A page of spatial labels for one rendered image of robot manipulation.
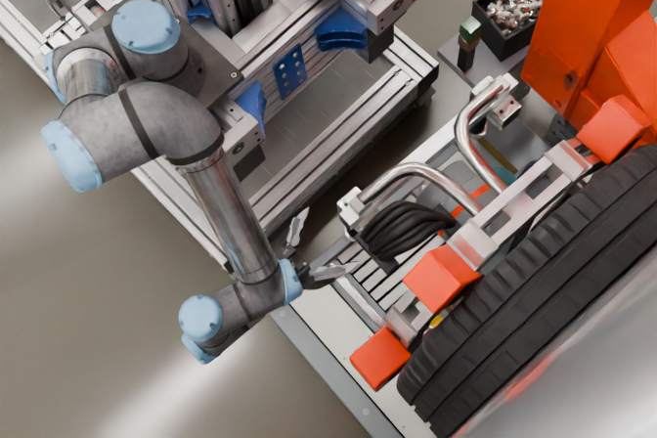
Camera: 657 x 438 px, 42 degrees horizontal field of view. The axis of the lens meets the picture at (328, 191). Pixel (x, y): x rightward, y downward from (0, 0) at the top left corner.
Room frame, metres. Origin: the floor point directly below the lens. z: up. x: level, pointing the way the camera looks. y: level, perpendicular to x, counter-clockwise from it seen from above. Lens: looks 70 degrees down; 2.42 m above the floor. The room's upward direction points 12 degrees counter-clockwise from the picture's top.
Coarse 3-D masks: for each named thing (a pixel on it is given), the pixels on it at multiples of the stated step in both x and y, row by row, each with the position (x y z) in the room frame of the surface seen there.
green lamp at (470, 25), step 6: (468, 18) 1.01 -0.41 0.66; (474, 18) 1.00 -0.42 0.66; (462, 24) 0.99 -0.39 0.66; (468, 24) 0.99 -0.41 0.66; (474, 24) 0.99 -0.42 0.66; (480, 24) 0.98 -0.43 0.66; (462, 30) 0.98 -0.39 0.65; (468, 30) 0.97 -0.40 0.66; (474, 30) 0.97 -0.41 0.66; (480, 30) 0.98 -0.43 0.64; (468, 36) 0.97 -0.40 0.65; (474, 36) 0.97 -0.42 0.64
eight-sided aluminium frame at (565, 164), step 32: (544, 160) 0.46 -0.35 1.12; (576, 160) 0.45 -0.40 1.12; (512, 192) 0.42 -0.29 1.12; (544, 192) 0.40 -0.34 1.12; (576, 192) 0.51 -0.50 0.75; (480, 224) 0.37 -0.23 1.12; (512, 224) 0.36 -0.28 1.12; (480, 256) 0.32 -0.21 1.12; (384, 320) 0.29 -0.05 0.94; (416, 320) 0.27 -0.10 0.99
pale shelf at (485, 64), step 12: (456, 36) 1.08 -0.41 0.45; (444, 48) 1.05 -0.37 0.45; (456, 48) 1.05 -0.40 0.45; (480, 48) 1.03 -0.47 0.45; (528, 48) 1.00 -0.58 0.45; (444, 60) 1.03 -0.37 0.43; (456, 60) 1.01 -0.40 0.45; (480, 60) 1.00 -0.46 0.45; (492, 60) 0.99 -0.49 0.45; (504, 60) 0.98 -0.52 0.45; (516, 60) 0.98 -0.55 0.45; (456, 72) 0.99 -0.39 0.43; (468, 72) 0.97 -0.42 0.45; (480, 72) 0.96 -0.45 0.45; (492, 72) 0.96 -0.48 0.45; (504, 72) 0.95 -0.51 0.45; (468, 84) 0.95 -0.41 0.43
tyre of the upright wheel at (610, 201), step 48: (624, 192) 0.37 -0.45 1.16; (528, 240) 0.32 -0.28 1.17; (576, 240) 0.30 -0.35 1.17; (624, 240) 0.29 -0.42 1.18; (480, 288) 0.27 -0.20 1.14; (528, 288) 0.25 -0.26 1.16; (576, 288) 0.23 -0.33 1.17; (432, 336) 0.23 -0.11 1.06; (480, 336) 0.20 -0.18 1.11; (528, 336) 0.18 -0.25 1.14; (432, 384) 0.16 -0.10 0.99; (480, 384) 0.14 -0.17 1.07
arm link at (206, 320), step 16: (224, 288) 0.40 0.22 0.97; (192, 304) 0.37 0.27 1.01; (208, 304) 0.37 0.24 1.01; (224, 304) 0.37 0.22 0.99; (240, 304) 0.36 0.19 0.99; (192, 320) 0.35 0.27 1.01; (208, 320) 0.34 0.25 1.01; (224, 320) 0.34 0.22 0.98; (240, 320) 0.34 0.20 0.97; (192, 336) 0.32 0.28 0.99; (208, 336) 0.32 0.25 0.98; (224, 336) 0.33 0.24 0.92
